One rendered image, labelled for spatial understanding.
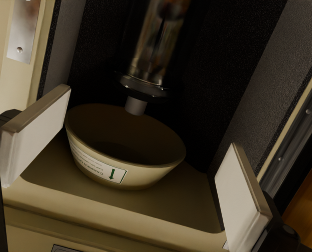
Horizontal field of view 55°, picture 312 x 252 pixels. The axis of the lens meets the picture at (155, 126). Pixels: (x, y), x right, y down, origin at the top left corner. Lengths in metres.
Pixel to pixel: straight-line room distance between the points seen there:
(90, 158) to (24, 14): 0.17
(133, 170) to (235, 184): 0.21
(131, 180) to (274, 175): 0.17
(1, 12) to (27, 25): 0.49
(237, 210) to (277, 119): 0.20
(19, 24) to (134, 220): 0.25
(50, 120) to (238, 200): 0.11
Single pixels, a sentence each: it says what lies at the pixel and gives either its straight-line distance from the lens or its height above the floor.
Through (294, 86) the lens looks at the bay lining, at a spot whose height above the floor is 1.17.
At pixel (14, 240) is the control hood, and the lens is 0.39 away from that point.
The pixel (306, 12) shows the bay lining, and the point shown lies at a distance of 0.39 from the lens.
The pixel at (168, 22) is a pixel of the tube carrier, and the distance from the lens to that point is 0.34.
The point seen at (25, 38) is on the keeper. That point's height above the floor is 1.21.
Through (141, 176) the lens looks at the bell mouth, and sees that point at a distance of 0.38.
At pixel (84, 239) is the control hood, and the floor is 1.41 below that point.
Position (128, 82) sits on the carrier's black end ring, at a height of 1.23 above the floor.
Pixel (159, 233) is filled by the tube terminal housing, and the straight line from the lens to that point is 0.40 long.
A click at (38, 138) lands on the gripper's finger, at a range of 0.16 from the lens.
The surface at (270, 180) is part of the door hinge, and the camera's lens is 0.37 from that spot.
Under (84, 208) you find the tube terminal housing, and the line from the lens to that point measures 0.38.
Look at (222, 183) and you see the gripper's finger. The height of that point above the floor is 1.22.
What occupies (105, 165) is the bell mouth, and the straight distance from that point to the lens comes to 0.37.
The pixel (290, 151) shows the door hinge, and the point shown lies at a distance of 0.36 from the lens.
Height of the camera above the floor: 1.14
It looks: 22 degrees up
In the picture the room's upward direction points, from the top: 160 degrees counter-clockwise
